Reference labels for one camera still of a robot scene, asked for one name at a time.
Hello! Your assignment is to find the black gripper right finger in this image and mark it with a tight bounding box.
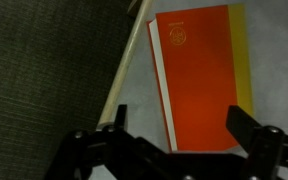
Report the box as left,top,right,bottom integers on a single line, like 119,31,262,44
226,105,288,180

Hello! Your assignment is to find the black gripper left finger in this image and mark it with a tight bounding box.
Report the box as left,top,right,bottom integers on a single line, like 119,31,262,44
43,103,172,180

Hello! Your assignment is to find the orange book with yellow spine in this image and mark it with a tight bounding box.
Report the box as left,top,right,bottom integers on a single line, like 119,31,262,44
147,3,253,152

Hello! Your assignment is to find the grey top coffee table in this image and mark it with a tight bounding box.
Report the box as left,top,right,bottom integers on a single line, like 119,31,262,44
99,0,288,153

